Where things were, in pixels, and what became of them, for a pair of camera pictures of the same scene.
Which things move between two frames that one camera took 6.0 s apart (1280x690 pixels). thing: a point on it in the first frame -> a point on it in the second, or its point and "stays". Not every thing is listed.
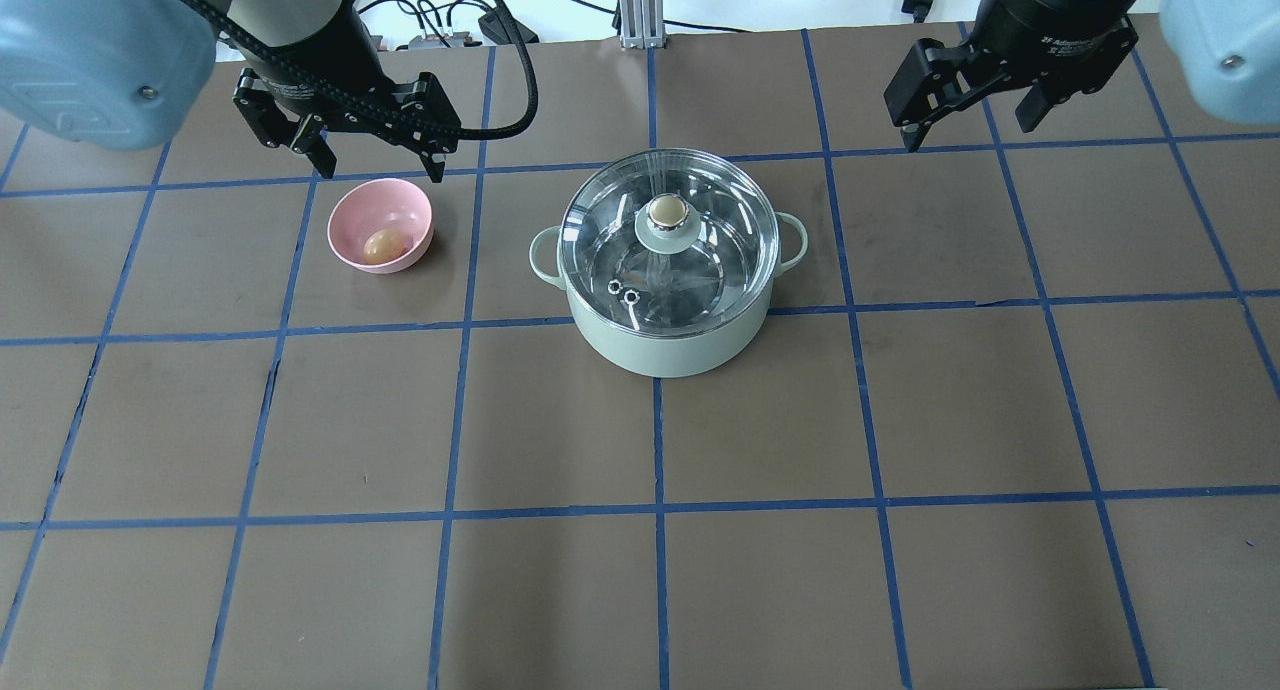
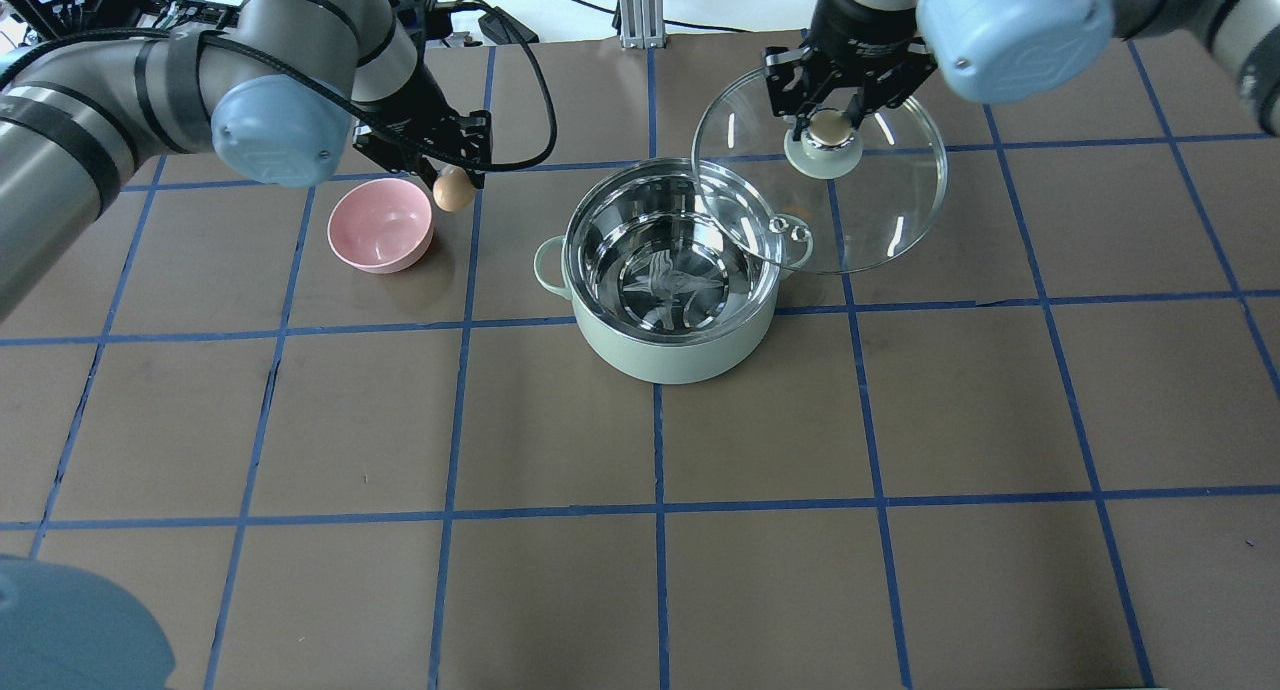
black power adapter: (492, 25) stays
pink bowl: (373, 205) stays
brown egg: (383, 245) -> (454, 188)
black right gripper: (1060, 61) -> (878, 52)
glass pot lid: (670, 242) -> (840, 196)
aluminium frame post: (641, 9) stays
